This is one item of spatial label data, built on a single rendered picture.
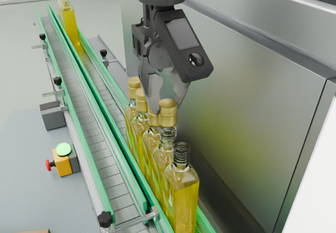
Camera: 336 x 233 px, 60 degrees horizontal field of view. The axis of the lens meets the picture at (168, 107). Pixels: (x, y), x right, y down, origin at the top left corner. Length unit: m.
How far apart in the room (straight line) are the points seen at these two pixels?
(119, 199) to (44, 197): 0.31
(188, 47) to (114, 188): 0.50
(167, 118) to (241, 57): 0.17
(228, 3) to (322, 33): 0.19
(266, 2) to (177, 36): 0.14
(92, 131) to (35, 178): 0.25
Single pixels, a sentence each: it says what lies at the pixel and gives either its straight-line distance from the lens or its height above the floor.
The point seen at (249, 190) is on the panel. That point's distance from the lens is 0.62.
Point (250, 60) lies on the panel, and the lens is 0.50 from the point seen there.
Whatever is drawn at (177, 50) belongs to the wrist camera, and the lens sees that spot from 0.41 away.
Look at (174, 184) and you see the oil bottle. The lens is 0.55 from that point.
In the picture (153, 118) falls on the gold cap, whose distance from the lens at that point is 0.59.
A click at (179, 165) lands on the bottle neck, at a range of 0.53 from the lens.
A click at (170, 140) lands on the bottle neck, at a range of 0.56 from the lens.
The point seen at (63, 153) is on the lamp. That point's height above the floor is 0.84.
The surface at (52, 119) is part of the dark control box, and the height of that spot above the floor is 0.80.
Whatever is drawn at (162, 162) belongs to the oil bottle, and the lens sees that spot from 0.58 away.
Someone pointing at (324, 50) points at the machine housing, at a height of 1.35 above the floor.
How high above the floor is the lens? 1.49
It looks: 34 degrees down
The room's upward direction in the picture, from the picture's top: straight up
